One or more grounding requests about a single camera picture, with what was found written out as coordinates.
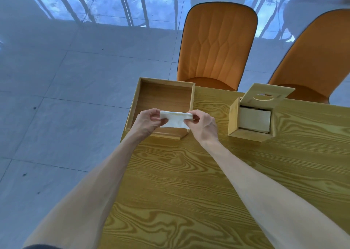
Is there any person's right hand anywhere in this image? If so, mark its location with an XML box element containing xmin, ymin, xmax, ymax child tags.
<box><xmin>183</xmin><ymin>109</ymin><xmax>219</xmax><ymax>147</ymax></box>

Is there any person's left hand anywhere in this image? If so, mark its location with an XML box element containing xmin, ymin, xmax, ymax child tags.
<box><xmin>128</xmin><ymin>108</ymin><xmax>168</xmax><ymax>141</ymax></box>

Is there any napkin stack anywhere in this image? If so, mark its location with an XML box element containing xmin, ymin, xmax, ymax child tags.
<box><xmin>159</xmin><ymin>110</ymin><xmax>194</xmax><ymax>129</ymax></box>

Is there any wooden box with holed lid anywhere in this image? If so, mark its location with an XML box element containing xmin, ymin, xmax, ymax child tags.
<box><xmin>227</xmin><ymin>83</ymin><xmax>296</xmax><ymax>143</ymax></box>

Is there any person's right forearm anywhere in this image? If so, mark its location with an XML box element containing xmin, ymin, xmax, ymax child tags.
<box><xmin>199</xmin><ymin>139</ymin><xmax>350</xmax><ymax>249</ymax></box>

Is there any person's left forearm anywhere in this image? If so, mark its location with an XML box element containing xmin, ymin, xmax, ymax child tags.
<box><xmin>23</xmin><ymin>130</ymin><xmax>149</xmax><ymax>249</ymax></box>

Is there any open wooden tray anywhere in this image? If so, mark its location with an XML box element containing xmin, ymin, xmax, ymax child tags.
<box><xmin>124</xmin><ymin>77</ymin><xmax>196</xmax><ymax>140</ymax></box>

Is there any orange quilted chair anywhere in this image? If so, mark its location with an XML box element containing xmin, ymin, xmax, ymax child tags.
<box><xmin>176</xmin><ymin>1</ymin><xmax>258</xmax><ymax>92</ymax></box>

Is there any orange plain-backed chair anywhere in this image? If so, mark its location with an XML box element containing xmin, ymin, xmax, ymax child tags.
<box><xmin>268</xmin><ymin>8</ymin><xmax>350</xmax><ymax>104</ymax></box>

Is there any gray printed shirt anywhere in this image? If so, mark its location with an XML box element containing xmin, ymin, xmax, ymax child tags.
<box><xmin>23</xmin><ymin>244</ymin><xmax>63</xmax><ymax>249</ymax></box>

